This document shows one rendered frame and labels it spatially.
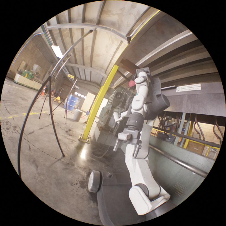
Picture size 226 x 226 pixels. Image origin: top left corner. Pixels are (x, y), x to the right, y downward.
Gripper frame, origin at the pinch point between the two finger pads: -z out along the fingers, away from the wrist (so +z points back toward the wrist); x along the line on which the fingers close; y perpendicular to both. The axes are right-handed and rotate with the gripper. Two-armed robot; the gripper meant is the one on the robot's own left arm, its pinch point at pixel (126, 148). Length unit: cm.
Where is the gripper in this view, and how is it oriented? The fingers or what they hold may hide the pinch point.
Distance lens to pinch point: 36.7
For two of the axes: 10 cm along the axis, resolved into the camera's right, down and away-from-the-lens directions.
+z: 4.0, -8.1, 4.4
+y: -4.5, -5.9, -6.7
